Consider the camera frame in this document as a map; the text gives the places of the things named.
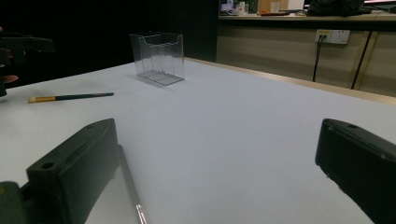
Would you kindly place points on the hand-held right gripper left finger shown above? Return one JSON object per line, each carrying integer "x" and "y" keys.
{"x": 77, "y": 168}

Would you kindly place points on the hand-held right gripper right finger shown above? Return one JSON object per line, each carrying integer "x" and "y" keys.
{"x": 358, "y": 161}

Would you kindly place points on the black brush with gold ferrule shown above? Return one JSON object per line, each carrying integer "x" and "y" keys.
{"x": 77, "y": 96}

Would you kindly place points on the clear acrylic holder box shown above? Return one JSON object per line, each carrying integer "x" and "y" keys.
{"x": 158, "y": 59}

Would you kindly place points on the black curtain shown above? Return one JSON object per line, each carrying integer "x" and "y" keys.
{"x": 93, "y": 18}

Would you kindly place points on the beige wooden counter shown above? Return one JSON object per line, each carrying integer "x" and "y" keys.
{"x": 280, "y": 56}

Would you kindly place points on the white table sheet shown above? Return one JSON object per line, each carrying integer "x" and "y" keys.
{"x": 218, "y": 140}

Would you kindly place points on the black bag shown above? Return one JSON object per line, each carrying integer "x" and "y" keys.
{"x": 336, "y": 7}

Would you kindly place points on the white cup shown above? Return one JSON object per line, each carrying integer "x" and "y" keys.
{"x": 275, "y": 6}

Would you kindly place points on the cardboard box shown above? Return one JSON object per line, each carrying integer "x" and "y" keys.
{"x": 264, "y": 4}

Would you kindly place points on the white wall socket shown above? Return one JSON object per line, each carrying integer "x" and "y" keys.
{"x": 334, "y": 36}

